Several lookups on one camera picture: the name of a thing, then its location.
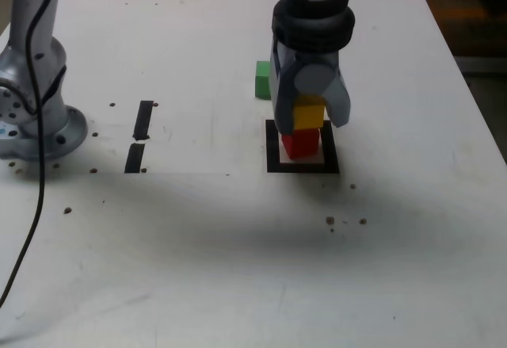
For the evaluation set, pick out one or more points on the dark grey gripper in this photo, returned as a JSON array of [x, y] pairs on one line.
[[317, 56]]

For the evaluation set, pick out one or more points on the yellow cube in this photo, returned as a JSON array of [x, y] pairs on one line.
[[309, 116]]

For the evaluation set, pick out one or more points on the green cube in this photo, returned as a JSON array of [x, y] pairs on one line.
[[262, 82]]

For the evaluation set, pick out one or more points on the red cube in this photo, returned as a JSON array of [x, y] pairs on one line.
[[303, 144]]

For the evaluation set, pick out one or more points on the black tape square outline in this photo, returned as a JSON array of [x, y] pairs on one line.
[[301, 169]]

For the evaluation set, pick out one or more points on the black tape strip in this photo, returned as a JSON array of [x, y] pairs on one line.
[[143, 122]]

